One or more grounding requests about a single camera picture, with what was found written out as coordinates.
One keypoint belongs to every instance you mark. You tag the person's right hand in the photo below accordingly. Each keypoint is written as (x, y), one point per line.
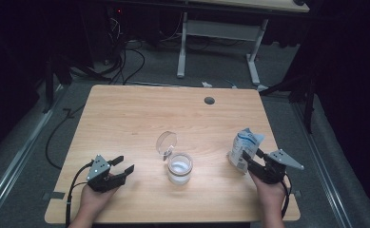
(271, 196)

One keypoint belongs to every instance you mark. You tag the white and blue pouch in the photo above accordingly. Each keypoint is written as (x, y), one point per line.
(241, 145)

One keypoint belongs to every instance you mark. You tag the white scrap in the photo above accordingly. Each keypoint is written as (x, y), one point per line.
(206, 84)

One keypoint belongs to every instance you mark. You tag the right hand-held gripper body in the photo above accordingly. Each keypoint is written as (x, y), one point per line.
(274, 172)

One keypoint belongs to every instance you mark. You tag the black metal stand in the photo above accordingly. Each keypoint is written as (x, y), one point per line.
(308, 101)
(48, 85)

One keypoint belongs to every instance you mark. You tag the desk with white legs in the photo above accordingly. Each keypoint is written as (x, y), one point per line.
(223, 30)

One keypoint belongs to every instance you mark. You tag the dark device with red light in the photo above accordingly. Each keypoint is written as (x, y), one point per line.
(116, 22)

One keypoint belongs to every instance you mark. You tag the person's left hand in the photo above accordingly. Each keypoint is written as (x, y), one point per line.
(92, 202)

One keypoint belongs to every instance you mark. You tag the metal floor rail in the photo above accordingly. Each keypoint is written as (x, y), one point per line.
(17, 160)
(322, 177)

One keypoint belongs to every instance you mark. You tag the grey tape strip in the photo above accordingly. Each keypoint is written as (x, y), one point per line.
(296, 193)
(54, 195)

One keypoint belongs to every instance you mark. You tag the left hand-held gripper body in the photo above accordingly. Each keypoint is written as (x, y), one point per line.
(105, 182)

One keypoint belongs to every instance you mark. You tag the clear glass jar with lid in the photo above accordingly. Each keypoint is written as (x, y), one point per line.
(180, 169)

